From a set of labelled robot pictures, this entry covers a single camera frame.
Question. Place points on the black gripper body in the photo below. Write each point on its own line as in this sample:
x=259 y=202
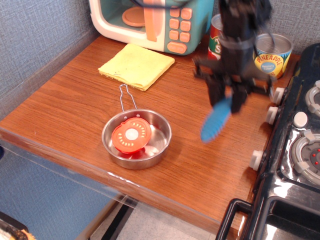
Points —
x=236 y=60

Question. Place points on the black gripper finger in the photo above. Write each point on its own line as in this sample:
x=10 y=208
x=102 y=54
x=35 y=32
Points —
x=216 y=90
x=239 y=96

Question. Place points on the blue handled metal fork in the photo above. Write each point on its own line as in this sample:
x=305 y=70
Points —
x=216 y=120

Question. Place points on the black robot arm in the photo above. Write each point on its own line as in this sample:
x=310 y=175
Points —
x=241 y=21

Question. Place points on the yellow folded towel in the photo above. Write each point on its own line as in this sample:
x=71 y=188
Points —
x=136 y=66

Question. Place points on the pineapple slices can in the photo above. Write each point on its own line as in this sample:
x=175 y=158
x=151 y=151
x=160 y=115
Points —
x=272 y=54

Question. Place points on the white stove knob middle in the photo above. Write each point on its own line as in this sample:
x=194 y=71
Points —
x=271 y=115

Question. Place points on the white stove knob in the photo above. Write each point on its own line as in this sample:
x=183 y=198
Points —
x=271 y=115
x=256 y=159
x=278 y=95

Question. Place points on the white stove knob upper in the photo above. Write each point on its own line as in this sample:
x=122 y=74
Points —
x=278 y=95

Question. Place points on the tomato sauce can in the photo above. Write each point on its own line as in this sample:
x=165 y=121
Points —
x=214 y=45

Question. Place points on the toy microwave teal and cream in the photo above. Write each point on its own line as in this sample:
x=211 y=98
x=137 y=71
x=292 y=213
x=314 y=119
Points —
x=171 y=26

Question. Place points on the white stove knob lower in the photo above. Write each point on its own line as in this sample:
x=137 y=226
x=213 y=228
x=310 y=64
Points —
x=256 y=159

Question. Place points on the small steel pan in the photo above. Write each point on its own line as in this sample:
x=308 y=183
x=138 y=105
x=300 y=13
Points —
x=155 y=149

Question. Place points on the red toy tomato slice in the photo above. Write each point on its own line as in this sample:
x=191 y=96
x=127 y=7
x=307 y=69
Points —
x=131 y=135

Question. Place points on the orange microwave plate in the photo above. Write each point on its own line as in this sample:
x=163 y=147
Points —
x=134 y=17

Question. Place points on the black toy stove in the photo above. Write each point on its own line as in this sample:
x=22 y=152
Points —
x=286 y=193

